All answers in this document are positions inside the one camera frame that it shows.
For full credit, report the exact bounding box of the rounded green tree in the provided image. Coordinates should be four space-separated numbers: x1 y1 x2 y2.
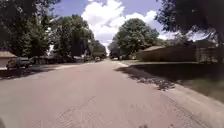
110 17 161 58

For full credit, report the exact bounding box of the grey asphalt road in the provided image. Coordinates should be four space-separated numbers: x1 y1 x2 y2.
0 58 224 128

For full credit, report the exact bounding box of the broad green tree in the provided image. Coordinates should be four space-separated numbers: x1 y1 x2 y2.
49 13 97 63

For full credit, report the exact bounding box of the brown low building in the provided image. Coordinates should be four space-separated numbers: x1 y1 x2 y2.
135 39 220 64

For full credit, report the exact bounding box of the pale concrete kerb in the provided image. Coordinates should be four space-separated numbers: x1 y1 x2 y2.
116 60 224 128

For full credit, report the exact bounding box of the patchy grass lawn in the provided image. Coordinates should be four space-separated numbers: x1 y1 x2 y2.
132 62 224 103

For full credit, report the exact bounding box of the parked vehicle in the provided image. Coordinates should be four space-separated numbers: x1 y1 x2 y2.
5 56 32 71

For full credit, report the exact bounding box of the dark large tree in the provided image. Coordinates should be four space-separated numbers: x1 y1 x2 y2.
154 0 224 63

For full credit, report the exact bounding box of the dark tree group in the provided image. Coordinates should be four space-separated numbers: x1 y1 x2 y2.
0 0 62 58

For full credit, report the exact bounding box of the pale house with garage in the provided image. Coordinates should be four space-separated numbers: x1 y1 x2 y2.
0 50 17 70

